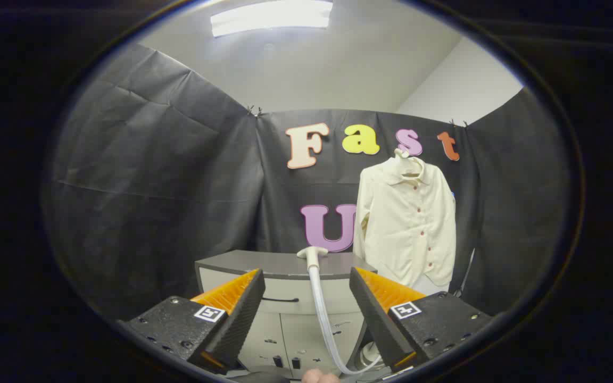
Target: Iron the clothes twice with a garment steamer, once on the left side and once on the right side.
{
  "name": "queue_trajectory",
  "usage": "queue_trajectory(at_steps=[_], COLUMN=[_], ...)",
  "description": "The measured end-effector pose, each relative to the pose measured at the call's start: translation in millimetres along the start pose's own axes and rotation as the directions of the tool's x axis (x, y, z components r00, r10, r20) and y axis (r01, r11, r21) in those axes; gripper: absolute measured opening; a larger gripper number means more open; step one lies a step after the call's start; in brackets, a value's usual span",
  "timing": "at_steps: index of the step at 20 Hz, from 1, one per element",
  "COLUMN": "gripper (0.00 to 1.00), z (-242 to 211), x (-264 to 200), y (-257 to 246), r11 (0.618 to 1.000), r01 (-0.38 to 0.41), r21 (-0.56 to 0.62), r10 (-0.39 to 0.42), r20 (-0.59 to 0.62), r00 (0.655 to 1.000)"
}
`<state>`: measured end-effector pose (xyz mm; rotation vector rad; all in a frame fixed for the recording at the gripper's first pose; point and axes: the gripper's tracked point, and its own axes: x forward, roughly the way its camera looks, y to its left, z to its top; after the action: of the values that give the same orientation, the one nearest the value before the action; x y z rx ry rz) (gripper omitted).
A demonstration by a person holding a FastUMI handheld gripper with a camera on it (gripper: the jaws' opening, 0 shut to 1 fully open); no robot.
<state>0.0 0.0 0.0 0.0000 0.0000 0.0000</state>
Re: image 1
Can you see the thin metal stand pole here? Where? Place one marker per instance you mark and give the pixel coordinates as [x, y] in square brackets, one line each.
[469, 266]

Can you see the white garment steamer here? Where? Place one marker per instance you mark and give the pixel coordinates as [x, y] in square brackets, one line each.
[312, 258]

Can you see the cream button-up shirt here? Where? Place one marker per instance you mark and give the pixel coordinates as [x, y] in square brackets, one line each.
[402, 223]

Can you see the ceiling light panel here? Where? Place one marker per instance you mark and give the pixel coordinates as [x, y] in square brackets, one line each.
[269, 18]

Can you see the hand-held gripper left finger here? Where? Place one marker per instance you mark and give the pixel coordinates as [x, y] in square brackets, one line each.
[242, 319]

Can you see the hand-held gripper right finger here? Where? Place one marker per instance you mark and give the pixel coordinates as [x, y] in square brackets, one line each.
[375, 319]

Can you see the grey and white cabinet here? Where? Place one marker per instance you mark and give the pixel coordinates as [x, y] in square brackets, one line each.
[264, 263]

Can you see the white cloth under shirt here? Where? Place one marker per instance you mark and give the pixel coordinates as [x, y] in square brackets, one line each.
[434, 288]

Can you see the black backdrop cloth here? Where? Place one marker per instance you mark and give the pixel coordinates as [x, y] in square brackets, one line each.
[152, 186]

